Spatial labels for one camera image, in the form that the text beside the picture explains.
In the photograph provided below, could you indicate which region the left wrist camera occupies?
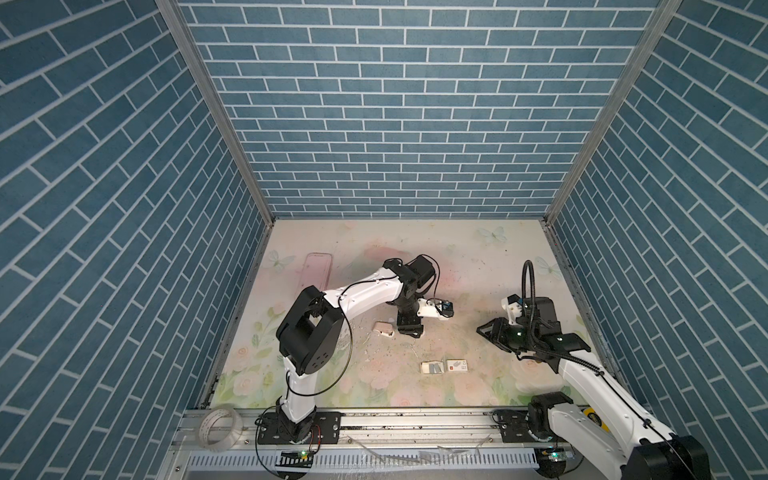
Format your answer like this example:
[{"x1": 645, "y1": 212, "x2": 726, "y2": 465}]
[{"x1": 417, "y1": 298, "x2": 454, "y2": 319}]

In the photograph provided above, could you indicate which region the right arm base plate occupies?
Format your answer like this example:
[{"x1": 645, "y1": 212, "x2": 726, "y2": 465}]
[{"x1": 491, "y1": 409, "x2": 537, "y2": 444}]

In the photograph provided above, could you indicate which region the staple box sleeve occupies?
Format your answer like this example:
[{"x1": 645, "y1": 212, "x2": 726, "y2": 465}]
[{"x1": 445, "y1": 359, "x2": 469, "y2": 372}]

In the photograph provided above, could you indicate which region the staple box tray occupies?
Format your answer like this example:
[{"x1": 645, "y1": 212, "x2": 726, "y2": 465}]
[{"x1": 420, "y1": 361, "x2": 445, "y2": 375}]

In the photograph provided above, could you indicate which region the pink flat case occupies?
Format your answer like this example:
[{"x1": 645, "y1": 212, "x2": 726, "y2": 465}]
[{"x1": 299, "y1": 252, "x2": 333, "y2": 291}]

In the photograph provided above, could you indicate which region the aluminium corner post left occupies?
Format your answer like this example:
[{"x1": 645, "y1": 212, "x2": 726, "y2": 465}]
[{"x1": 156, "y1": 0, "x2": 275, "y2": 228}]

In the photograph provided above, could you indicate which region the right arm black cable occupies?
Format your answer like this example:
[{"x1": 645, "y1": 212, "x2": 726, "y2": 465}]
[{"x1": 520, "y1": 260, "x2": 655, "y2": 427}]

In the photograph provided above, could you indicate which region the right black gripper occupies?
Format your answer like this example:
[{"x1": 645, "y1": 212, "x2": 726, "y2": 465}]
[{"x1": 475, "y1": 315, "x2": 538, "y2": 354}]

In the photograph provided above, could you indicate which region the aluminium corner post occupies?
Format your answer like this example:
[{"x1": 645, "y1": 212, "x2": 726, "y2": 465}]
[
  {"x1": 543, "y1": 0, "x2": 682, "y2": 228},
  {"x1": 156, "y1": 0, "x2": 275, "y2": 228}
]

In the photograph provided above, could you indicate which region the clear tape roll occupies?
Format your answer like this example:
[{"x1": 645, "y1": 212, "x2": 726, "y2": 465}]
[{"x1": 197, "y1": 406, "x2": 244, "y2": 453}]

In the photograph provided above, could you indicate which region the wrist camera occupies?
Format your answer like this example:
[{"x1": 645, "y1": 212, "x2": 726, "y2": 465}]
[
  {"x1": 502, "y1": 294, "x2": 524, "y2": 324},
  {"x1": 417, "y1": 298, "x2": 454, "y2": 319}
]

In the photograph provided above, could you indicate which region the aluminium corner post right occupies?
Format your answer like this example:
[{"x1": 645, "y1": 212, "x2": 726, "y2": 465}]
[{"x1": 543, "y1": 0, "x2": 682, "y2": 228}]

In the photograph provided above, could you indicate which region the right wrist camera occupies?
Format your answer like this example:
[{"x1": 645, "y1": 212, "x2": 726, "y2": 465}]
[{"x1": 502, "y1": 294, "x2": 524, "y2": 324}]

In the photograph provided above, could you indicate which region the aluminium front rail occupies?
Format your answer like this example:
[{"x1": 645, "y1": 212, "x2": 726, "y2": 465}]
[{"x1": 158, "y1": 407, "x2": 590, "y2": 479}]

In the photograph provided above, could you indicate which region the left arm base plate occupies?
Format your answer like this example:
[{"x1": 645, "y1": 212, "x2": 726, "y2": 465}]
[{"x1": 257, "y1": 409, "x2": 342, "y2": 446}]

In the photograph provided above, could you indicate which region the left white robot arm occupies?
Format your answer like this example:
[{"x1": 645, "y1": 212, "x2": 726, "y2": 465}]
[{"x1": 276, "y1": 254, "x2": 454, "y2": 427}]

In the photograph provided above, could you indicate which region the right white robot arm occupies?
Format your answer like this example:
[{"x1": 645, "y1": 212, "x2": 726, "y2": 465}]
[{"x1": 476, "y1": 295, "x2": 711, "y2": 479}]

